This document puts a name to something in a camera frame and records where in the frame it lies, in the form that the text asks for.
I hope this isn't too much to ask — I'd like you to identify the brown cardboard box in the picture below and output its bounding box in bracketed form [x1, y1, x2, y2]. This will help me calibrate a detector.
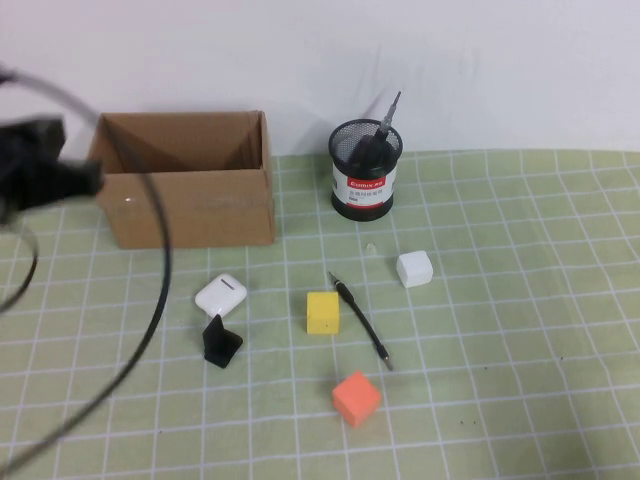
[88, 110, 278, 250]

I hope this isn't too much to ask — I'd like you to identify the yellow cube block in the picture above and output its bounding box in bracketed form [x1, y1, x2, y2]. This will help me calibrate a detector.
[305, 291, 341, 335]

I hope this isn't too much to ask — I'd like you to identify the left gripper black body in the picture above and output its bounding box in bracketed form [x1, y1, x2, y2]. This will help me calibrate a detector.
[0, 116, 69, 226]

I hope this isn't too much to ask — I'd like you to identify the black plastic angle bracket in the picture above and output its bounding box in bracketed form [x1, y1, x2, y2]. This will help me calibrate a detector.
[201, 314, 245, 370]

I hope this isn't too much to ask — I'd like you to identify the orange cube block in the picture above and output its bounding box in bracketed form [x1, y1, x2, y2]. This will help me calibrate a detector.
[331, 369, 383, 429]

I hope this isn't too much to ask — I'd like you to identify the black mesh pen holder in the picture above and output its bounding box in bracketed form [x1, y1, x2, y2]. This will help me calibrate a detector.
[328, 118, 403, 221]

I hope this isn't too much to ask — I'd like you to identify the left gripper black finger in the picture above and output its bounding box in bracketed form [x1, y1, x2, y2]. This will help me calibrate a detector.
[55, 158, 105, 185]
[53, 179, 107, 207]

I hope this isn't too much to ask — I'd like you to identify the green checked tablecloth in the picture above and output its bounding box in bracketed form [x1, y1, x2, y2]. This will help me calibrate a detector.
[0, 148, 640, 480]

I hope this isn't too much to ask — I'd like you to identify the white earbuds case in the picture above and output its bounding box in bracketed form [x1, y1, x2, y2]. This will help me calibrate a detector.
[194, 272, 248, 319]

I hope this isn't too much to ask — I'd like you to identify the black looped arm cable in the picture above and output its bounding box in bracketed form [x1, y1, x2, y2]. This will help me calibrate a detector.
[0, 222, 40, 314]

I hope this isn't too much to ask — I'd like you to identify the white cube block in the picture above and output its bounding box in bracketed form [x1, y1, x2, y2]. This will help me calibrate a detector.
[395, 250, 434, 289]

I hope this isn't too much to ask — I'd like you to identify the black handled screwdriver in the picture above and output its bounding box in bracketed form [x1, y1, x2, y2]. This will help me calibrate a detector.
[349, 90, 403, 169]

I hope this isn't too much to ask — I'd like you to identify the long black camera cable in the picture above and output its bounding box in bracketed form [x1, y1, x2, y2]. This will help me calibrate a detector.
[0, 67, 174, 476]

